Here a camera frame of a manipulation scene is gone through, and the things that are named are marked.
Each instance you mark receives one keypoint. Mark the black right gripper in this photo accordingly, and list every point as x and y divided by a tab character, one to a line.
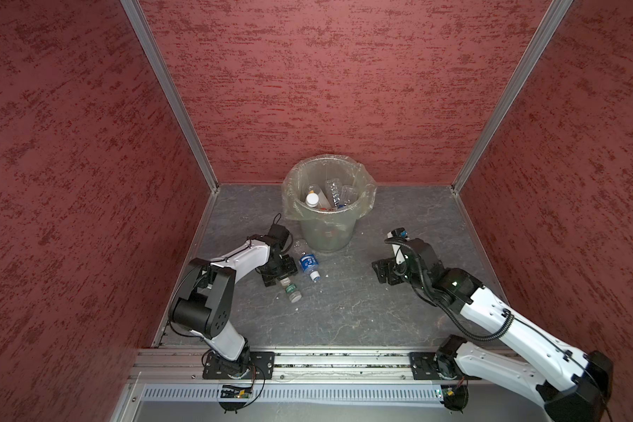
390	265

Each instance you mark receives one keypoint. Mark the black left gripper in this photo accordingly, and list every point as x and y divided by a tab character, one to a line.
290	269

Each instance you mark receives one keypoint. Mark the crane label clear bottle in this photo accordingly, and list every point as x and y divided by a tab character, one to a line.
293	293

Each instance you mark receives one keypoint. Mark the blue label bottle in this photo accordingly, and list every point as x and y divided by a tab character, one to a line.
307	259

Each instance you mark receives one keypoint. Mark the green band square bottle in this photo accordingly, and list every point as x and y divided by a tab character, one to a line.
316	199

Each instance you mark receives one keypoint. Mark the blue cap clear bottle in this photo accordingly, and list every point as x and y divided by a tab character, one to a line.
333	190

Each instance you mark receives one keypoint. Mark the Pocari Sweat blue bottle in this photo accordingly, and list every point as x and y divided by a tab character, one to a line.
349	195

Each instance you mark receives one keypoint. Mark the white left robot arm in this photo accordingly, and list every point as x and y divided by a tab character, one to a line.
203	300

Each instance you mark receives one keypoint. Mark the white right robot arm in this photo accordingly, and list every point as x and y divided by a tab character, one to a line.
495	343

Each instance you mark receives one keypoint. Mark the grey mesh waste bin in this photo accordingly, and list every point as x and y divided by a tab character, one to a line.
326	238

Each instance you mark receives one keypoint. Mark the clear plastic bin liner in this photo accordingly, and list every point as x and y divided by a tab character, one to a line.
317	170

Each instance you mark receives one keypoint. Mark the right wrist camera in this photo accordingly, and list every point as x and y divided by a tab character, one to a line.
399	233

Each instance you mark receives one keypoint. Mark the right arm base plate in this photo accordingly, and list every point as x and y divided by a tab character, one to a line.
424	367

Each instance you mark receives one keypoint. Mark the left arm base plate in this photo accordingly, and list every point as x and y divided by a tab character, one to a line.
249	366

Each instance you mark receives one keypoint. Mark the white perforated cable duct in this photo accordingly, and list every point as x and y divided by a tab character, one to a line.
349	394

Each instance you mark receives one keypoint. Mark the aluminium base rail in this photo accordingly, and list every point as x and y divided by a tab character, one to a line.
291	365

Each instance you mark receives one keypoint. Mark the right aluminium corner post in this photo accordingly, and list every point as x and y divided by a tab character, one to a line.
540	40

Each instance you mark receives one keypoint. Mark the aluminium corner post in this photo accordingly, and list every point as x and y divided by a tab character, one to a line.
540	40
150	48

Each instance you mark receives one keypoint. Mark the left aluminium corner post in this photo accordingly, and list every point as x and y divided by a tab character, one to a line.
150	48

